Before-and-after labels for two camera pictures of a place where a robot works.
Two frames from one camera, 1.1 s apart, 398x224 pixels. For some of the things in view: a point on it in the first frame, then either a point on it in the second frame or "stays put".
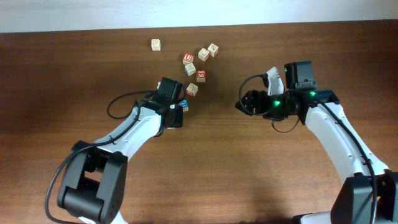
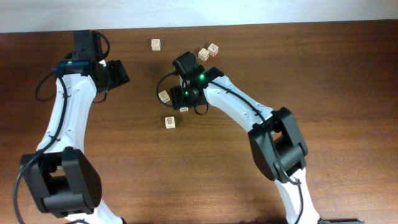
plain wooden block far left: [156, 44] stays put
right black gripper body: [278, 104] -> [185, 98]
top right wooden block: [213, 49] stays put
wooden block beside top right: [203, 54] stays put
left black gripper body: [178, 119] -> [117, 74]
